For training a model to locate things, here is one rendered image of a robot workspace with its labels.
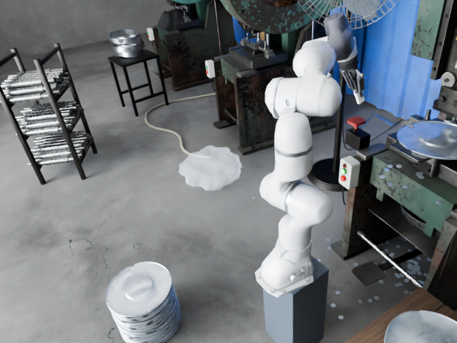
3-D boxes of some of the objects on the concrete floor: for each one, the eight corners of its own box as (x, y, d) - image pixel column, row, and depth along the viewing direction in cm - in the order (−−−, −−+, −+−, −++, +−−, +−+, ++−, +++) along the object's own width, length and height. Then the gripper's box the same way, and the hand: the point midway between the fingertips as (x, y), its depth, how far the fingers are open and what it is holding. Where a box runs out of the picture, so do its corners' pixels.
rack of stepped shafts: (90, 179, 284) (44, 58, 231) (32, 186, 284) (-27, 67, 231) (103, 151, 320) (64, 41, 267) (51, 157, 319) (3, 48, 266)
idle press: (241, 172, 271) (213, -125, 174) (200, 122, 349) (164, -103, 251) (402, 121, 311) (453, -144, 214) (333, 86, 389) (347, -119, 292)
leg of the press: (344, 261, 192) (362, 105, 142) (330, 248, 201) (343, 95, 151) (467, 204, 219) (519, 55, 168) (450, 194, 228) (496, 50, 177)
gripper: (329, 58, 147) (344, 102, 162) (349, 67, 137) (364, 112, 152) (343, 47, 147) (358, 92, 162) (365, 55, 137) (378, 101, 152)
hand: (359, 95), depth 155 cm, fingers closed
